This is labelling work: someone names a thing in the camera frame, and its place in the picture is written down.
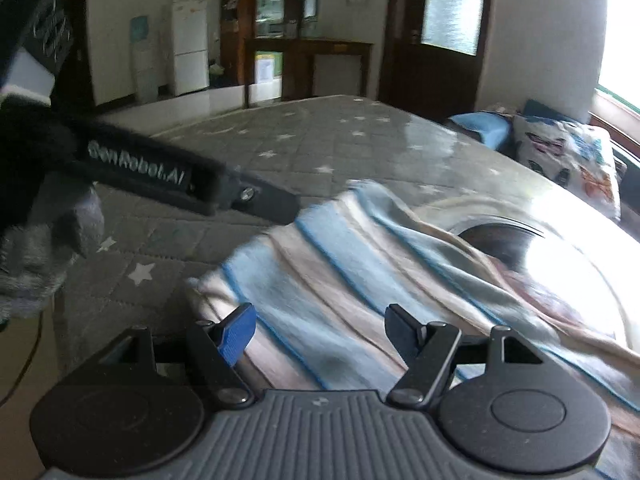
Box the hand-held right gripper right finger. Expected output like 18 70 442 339
384 304 552 409

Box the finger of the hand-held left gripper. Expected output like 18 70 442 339
232 170 302 226

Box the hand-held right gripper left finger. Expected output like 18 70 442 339
97 303 257 407

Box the blue beige striped garment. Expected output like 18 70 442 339
187 180 640 480

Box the grey star quilted mat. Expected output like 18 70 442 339
52 94 640 386

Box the water dispenser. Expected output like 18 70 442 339
129 14 160 103

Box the white cardboard box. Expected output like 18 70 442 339
248 52 285 105

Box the white refrigerator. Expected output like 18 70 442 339
170 0 211 97

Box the dark wooden side table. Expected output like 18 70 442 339
243 37 375 108

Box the wooden display cabinet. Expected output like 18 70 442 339
220 0 321 88

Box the dark wooden glass door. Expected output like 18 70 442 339
377 0 496 121

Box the blue sofa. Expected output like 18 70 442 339
446 99 640 241

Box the butterfly print pillow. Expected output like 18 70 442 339
512 114 622 221

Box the bright window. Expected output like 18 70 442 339
597 0 640 111

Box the black cable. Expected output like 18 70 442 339
0 310 46 406

